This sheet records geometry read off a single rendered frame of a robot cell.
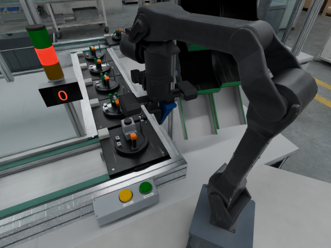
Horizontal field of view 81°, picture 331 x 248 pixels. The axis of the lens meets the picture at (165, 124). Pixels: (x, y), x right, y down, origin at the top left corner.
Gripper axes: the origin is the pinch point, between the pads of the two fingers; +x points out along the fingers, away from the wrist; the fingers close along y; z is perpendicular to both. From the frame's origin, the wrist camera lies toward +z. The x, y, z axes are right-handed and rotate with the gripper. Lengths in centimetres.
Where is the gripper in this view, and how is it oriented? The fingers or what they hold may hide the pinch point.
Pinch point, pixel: (159, 113)
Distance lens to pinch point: 50.3
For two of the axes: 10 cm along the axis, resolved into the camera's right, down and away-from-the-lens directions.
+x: 0.0, 7.5, 6.6
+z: -4.1, -6.0, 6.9
